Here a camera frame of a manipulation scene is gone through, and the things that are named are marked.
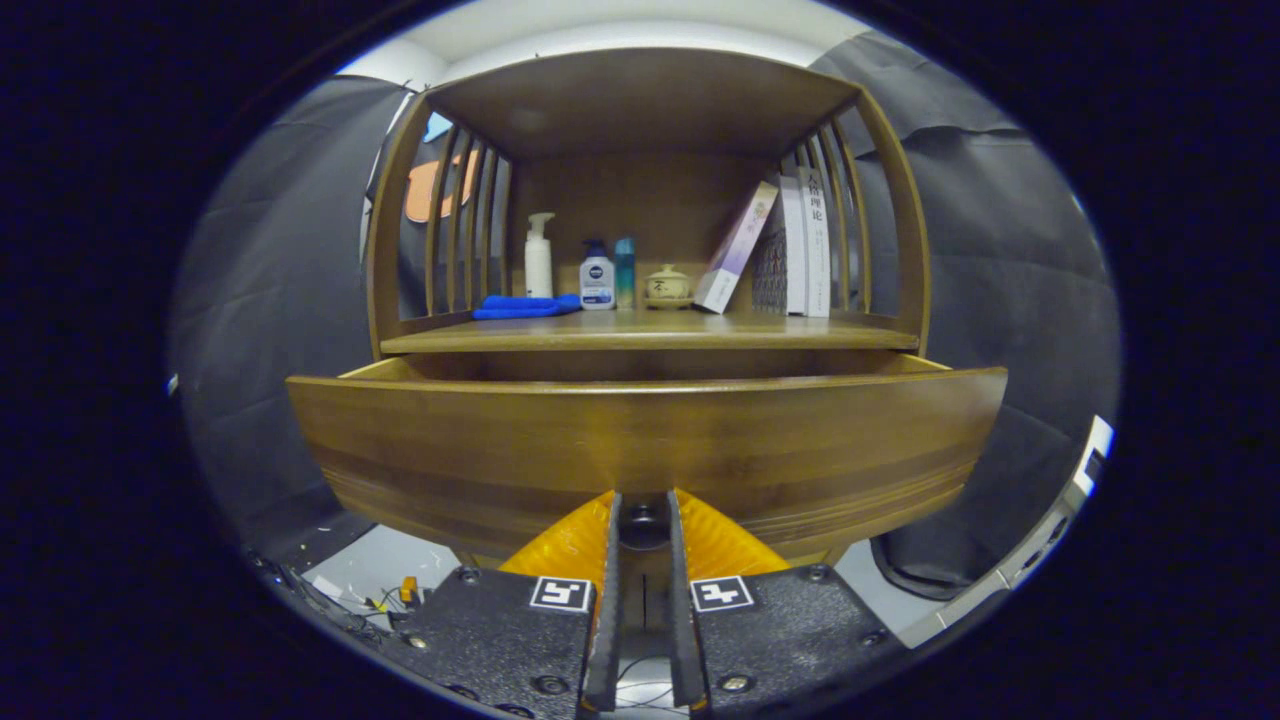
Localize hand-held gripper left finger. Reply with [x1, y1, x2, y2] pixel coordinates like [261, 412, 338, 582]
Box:
[385, 488, 624, 720]

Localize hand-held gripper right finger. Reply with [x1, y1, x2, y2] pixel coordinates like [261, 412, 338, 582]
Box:
[667, 488, 906, 720]

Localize wooden drawer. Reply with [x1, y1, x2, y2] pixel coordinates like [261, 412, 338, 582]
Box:
[286, 352, 1009, 561]

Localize wooden countertop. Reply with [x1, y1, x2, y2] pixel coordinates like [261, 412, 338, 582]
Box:
[380, 305, 921, 354]

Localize wooden cabinet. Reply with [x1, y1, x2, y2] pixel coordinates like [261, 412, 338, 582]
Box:
[362, 47, 933, 569]

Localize blue cloth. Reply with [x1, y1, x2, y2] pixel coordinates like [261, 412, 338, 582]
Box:
[472, 293, 583, 321]

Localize beige lidded tea cup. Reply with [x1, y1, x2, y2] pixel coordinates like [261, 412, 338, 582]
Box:
[643, 264, 694, 311]

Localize white lotion bottle blue cap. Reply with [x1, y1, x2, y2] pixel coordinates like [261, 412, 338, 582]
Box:
[579, 238, 617, 311]

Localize dark patterned book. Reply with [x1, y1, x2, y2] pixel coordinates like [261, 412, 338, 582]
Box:
[750, 222, 788, 314]

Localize white pump bottle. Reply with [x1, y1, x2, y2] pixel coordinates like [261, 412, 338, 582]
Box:
[524, 212, 557, 299]

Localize purple white book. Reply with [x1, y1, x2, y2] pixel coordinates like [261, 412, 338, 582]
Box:
[693, 181, 780, 315]

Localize white book black characters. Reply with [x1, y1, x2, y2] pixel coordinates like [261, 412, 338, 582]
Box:
[797, 167, 832, 319]

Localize plain white book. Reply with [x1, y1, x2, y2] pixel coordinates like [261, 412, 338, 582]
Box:
[778, 177, 809, 317]

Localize white grey machine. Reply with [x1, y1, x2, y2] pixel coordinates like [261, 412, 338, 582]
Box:
[895, 415, 1116, 651]

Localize tangled floor cables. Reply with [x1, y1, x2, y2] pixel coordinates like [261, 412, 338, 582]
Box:
[250, 550, 426, 641]

